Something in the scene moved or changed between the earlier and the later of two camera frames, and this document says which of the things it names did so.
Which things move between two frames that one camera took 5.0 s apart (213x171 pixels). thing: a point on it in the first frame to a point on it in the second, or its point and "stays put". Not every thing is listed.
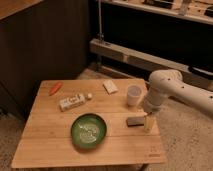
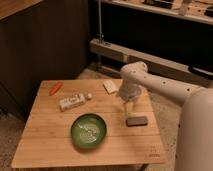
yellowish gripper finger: x=148 y=124 to x=129 y=107
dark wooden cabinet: x=49 y=40 stays put
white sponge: x=110 y=86 stays put
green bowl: x=88 y=130 stays put
